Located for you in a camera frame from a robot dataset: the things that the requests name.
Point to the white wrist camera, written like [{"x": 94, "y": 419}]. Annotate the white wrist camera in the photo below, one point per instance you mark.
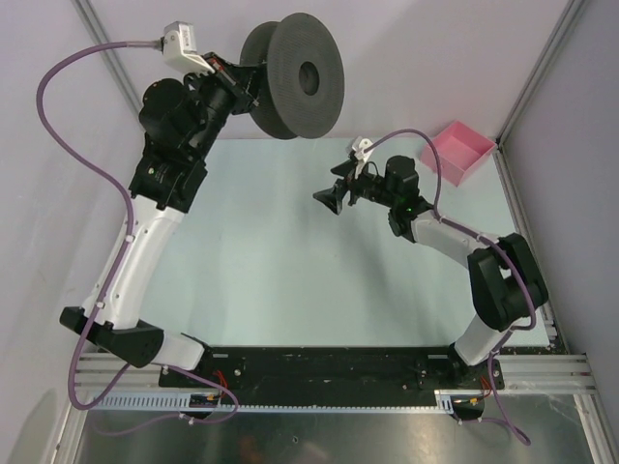
[
  {"x": 179, "y": 49},
  {"x": 360, "y": 148}
]

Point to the black cable spool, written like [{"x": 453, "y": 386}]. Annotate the black cable spool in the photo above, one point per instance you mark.
[{"x": 301, "y": 91}]

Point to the aluminium frame post right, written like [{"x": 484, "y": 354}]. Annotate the aluminium frame post right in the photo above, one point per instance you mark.
[{"x": 556, "y": 41}]

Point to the grey slotted cable duct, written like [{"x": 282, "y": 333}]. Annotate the grey slotted cable duct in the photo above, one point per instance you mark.
[{"x": 197, "y": 403}]

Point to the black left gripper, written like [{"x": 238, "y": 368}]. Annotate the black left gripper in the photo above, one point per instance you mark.
[{"x": 243, "y": 83}]

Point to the aluminium frame post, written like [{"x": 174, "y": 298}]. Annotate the aluminium frame post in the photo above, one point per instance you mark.
[
  {"x": 556, "y": 41},
  {"x": 112, "y": 60}
]

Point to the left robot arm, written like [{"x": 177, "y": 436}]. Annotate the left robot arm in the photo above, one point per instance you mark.
[{"x": 181, "y": 119}]

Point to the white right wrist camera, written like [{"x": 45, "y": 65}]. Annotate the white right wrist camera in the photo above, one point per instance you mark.
[{"x": 360, "y": 148}]

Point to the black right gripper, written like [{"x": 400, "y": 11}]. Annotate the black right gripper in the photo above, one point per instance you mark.
[{"x": 333, "y": 196}]

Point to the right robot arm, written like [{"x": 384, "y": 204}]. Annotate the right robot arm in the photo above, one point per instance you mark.
[{"x": 507, "y": 286}]

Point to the pink open box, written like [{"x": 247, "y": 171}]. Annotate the pink open box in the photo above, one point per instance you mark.
[{"x": 461, "y": 151}]

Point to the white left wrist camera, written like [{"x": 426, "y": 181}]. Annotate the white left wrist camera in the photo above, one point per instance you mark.
[{"x": 179, "y": 49}]

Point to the aluminium frame post left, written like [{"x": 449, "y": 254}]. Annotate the aluminium frame post left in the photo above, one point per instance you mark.
[{"x": 112, "y": 60}]

